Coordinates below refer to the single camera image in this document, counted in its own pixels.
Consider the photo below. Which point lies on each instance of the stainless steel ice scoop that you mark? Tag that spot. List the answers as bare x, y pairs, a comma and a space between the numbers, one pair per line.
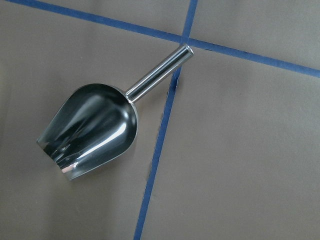
99, 122

